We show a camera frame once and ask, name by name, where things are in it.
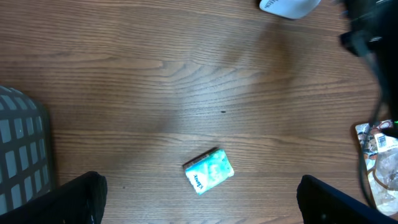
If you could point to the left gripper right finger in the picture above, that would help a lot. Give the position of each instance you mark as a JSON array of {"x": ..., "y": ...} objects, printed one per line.
[{"x": 322, "y": 203}]

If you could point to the small teal tissue pack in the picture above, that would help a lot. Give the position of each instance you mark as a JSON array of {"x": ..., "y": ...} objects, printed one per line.
[{"x": 208, "y": 170}]

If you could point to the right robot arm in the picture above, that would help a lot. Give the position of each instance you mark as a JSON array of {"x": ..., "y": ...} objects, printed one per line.
[{"x": 372, "y": 36}]

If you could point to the grey plastic shopping basket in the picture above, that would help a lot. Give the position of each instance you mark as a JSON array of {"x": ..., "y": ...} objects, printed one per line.
[{"x": 27, "y": 170}]

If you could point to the brown snack pouch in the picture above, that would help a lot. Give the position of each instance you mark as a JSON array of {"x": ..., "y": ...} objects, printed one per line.
[{"x": 380, "y": 156}]

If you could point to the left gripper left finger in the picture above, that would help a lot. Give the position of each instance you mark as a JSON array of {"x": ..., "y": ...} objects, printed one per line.
[{"x": 81, "y": 200}]

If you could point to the white barcode scanner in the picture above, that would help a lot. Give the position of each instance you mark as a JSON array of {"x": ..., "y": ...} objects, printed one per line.
[{"x": 290, "y": 9}]

